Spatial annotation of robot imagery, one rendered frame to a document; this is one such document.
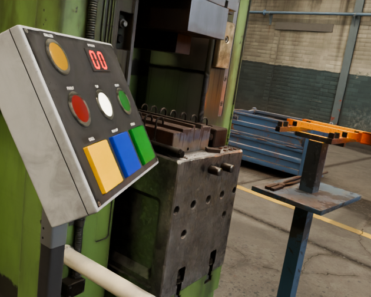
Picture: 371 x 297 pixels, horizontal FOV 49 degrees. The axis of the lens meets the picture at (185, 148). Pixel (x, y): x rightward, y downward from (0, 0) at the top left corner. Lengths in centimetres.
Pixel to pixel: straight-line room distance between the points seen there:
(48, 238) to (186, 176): 49
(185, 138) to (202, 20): 35
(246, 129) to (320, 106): 431
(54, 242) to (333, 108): 852
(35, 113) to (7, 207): 80
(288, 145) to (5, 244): 390
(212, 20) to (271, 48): 875
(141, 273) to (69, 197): 77
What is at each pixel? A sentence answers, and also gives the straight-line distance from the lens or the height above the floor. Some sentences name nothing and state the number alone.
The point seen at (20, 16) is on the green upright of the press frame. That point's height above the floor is 125.
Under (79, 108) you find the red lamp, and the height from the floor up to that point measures 109.
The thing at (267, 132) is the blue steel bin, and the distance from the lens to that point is 502.
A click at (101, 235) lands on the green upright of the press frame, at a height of 63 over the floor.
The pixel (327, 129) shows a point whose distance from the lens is 168.
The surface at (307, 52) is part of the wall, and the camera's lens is 954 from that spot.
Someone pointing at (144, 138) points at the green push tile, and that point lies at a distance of 84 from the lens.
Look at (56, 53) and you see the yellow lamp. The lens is 65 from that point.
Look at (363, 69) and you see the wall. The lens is 899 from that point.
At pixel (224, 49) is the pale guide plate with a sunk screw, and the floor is 125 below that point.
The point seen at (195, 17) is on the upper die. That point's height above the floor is 131.
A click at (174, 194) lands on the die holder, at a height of 82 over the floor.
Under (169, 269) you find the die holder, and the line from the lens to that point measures 127.
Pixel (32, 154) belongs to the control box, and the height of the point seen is 103.
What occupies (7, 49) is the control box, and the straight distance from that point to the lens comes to 62.
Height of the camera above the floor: 118
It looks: 12 degrees down
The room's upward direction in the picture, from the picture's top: 8 degrees clockwise
